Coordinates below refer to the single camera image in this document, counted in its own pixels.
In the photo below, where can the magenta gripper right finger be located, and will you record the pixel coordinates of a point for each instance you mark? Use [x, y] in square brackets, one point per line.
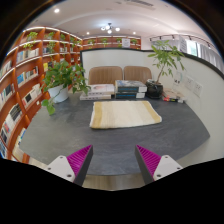
[154, 167]

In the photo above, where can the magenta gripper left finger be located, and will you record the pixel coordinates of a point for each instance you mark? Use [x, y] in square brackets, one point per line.
[73, 167]

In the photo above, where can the cream yellow striped towel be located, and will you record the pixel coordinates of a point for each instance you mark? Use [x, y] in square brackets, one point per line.
[122, 114]

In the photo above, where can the white book stack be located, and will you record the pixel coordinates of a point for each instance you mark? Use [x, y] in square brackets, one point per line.
[98, 92]

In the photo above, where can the dark book stack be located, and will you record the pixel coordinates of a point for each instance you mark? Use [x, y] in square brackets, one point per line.
[129, 89]

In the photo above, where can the leafy pothos in white pot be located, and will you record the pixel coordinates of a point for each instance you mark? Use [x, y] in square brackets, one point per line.
[60, 76]

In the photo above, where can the left tan chair back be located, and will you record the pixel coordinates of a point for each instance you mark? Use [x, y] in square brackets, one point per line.
[105, 75]

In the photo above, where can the tan chair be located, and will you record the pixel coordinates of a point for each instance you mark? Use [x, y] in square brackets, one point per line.
[137, 73]
[105, 75]

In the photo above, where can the right tan chair back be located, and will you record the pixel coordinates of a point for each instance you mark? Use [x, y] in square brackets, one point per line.
[137, 73]

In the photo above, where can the orange wooden bookshelf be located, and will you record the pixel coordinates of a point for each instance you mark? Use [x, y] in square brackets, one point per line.
[21, 75]

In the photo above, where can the tall plant in black pot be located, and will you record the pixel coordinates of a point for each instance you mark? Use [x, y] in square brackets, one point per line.
[166, 57]

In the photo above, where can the ceiling spot lamp cluster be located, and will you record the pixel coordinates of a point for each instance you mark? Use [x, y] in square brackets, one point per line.
[109, 28]

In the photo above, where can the books by the wall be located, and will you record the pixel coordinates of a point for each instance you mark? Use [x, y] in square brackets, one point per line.
[171, 96]

